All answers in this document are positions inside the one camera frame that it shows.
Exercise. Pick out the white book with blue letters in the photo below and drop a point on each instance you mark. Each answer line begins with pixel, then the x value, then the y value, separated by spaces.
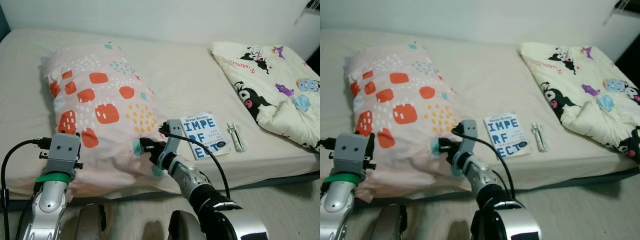
pixel 505 132
pixel 210 127

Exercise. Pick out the pink pillow with orange spots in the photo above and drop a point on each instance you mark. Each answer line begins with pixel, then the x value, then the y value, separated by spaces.
pixel 100 95
pixel 400 95

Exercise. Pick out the cream cartoon print blanket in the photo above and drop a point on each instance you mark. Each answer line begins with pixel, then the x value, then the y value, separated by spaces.
pixel 280 110
pixel 590 115

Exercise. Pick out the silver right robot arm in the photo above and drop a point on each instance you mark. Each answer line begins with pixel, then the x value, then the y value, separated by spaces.
pixel 192 182
pixel 482 182

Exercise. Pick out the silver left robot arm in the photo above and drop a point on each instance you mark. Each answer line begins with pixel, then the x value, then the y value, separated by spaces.
pixel 335 200
pixel 50 200

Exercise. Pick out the grey left robot leg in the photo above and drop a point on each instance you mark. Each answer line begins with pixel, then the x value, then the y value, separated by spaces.
pixel 390 225
pixel 90 222

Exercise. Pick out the grey robot leg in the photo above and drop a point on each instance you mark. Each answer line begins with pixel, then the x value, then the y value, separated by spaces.
pixel 90 222
pixel 182 227
pixel 476 227
pixel 390 225

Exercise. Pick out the bed with cream sheet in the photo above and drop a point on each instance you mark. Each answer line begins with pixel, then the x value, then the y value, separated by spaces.
pixel 190 85
pixel 500 85

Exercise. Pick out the grey right robot leg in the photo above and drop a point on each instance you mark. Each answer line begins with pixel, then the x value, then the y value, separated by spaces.
pixel 182 227
pixel 476 227

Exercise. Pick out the clear plastic corner guard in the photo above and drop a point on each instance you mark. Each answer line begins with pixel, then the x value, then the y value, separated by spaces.
pixel 615 12
pixel 306 12

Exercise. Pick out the black desk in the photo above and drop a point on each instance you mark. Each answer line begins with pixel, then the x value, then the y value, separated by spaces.
pixel 631 4
pixel 315 4

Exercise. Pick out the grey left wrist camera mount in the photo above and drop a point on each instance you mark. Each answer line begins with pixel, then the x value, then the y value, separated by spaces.
pixel 350 150
pixel 64 150

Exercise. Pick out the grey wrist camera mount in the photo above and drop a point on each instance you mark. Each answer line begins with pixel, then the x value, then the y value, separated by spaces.
pixel 174 137
pixel 469 135
pixel 350 150
pixel 64 150

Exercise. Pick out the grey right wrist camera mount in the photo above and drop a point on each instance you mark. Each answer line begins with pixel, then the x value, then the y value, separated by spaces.
pixel 469 135
pixel 174 137

